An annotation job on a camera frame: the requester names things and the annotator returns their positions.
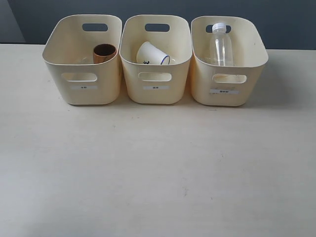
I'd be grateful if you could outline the cream plastic bin left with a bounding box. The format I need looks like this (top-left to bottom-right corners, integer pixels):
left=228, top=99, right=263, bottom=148
left=42, top=14, right=122, bottom=105

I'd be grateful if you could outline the cream plastic bin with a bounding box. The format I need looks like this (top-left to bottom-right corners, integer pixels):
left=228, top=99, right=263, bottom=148
left=190, top=16, right=269, bottom=106
left=42, top=14, right=122, bottom=105
left=119, top=15, right=192, bottom=104

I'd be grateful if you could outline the white paper cup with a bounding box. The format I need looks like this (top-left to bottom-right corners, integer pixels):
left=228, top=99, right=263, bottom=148
left=136, top=41, right=170, bottom=65

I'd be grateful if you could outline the brown wooden cup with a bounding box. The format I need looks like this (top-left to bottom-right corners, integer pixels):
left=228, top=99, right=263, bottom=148
left=93, top=44, right=117, bottom=64

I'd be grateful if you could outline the cream plastic bin right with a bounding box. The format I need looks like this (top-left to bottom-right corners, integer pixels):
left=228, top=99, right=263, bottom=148
left=190, top=16, right=269, bottom=106

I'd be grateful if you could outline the cream plastic bin middle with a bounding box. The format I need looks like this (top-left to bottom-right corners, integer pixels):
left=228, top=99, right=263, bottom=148
left=119, top=15, right=192, bottom=104

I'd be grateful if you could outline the clear plastic bottle white cap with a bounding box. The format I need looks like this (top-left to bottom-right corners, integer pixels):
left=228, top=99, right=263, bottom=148
left=209, top=22, right=243, bottom=83

